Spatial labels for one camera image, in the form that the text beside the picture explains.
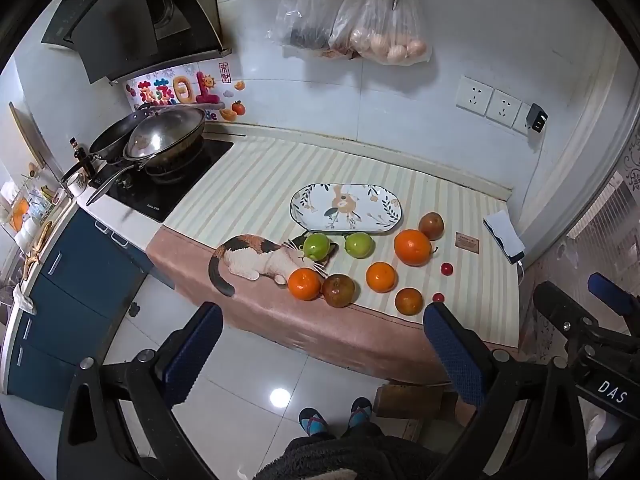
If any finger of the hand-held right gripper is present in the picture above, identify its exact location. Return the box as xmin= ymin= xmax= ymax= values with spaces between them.
xmin=532 ymin=281 xmax=607 ymax=342
xmin=587 ymin=272 xmax=640 ymax=317

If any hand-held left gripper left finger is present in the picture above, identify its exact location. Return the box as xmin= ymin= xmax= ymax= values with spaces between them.
xmin=56 ymin=301 xmax=224 ymax=480

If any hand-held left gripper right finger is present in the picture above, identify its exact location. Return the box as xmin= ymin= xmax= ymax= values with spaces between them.
xmin=422 ymin=301 xmax=593 ymax=480

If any dark speckled orange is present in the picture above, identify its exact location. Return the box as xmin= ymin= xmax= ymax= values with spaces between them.
xmin=394 ymin=287 xmax=424 ymax=316

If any small bright orange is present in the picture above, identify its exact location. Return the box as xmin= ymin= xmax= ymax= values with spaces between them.
xmin=365 ymin=261 xmax=398 ymax=294
xmin=287 ymin=267 xmax=322 ymax=302

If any large orange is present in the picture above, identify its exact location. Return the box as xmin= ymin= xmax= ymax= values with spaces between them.
xmin=393 ymin=229 xmax=433 ymax=267

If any reddish brown apple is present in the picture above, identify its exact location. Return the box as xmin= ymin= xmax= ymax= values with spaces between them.
xmin=418 ymin=212 xmax=445 ymax=241
xmin=321 ymin=273 xmax=357 ymax=309

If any green apple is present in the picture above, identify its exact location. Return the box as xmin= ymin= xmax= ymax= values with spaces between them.
xmin=344 ymin=232 xmax=375 ymax=260
xmin=303 ymin=232 xmax=335 ymax=262

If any leaf print oval plate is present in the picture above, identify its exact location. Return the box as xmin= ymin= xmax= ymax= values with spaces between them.
xmin=290 ymin=183 xmax=404 ymax=234

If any brown cardboard box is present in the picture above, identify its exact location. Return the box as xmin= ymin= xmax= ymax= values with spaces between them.
xmin=375 ymin=381 xmax=461 ymax=421

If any blue slipper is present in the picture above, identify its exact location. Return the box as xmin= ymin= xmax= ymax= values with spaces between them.
xmin=347 ymin=397 xmax=373 ymax=428
xmin=299 ymin=407 xmax=331 ymax=438

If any blue kitchen cabinet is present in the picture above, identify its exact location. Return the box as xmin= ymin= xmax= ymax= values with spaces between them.
xmin=0 ymin=207 xmax=176 ymax=396

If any person's dark fluffy robe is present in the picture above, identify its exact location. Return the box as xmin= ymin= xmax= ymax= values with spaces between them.
xmin=235 ymin=422 xmax=451 ymax=480

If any black glass cooktop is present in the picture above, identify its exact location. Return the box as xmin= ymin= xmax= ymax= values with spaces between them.
xmin=87 ymin=137 xmax=235 ymax=223

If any white hanging cloth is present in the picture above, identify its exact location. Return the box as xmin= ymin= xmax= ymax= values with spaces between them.
xmin=12 ymin=285 xmax=37 ymax=316

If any striped cat print table mat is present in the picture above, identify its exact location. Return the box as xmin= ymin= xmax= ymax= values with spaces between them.
xmin=145 ymin=135 xmax=523 ymax=386

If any black charger plug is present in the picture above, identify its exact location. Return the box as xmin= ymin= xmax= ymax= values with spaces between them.
xmin=525 ymin=103 xmax=549 ymax=133

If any steel wok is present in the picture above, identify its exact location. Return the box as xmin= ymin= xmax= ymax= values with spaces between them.
xmin=87 ymin=105 xmax=207 ymax=206

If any dark frying pan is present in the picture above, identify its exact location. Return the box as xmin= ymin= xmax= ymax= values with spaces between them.
xmin=60 ymin=110 xmax=156 ymax=186

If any dark sauce bottle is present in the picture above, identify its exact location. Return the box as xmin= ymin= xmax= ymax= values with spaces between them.
xmin=69 ymin=137 xmax=96 ymax=183

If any plastic bag with eggs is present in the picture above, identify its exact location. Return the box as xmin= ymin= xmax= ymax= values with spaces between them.
xmin=327 ymin=0 xmax=432 ymax=67

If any black range hood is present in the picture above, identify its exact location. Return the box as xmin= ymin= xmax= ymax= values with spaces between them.
xmin=41 ymin=0 xmax=233 ymax=86

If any plastic bag with dark contents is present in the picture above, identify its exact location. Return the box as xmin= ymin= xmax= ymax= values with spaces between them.
xmin=267 ymin=0 xmax=361 ymax=58

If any white wall socket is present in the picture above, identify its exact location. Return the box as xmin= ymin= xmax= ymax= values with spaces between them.
xmin=486 ymin=88 xmax=523 ymax=130
xmin=455 ymin=75 xmax=493 ymax=117

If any colourful wall sticker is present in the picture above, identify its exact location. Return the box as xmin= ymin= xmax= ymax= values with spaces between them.
xmin=125 ymin=62 xmax=248 ymax=123

